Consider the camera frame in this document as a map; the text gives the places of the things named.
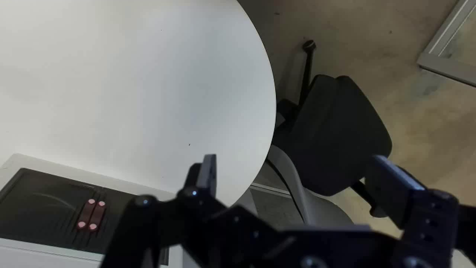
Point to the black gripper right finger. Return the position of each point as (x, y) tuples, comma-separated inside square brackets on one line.
[(395, 184)]

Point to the white framed glass door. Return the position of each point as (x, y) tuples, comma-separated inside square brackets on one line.
[(450, 54)]

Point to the white three-tier storage cabinet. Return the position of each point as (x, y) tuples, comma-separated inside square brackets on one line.
[(29, 254)]

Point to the smoked translucent cabinet door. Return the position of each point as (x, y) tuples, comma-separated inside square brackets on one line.
[(123, 218), (38, 209)]

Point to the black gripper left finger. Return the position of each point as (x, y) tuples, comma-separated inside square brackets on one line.
[(197, 188)]

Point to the grey and black office chair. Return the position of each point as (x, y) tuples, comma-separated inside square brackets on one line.
[(331, 134)]

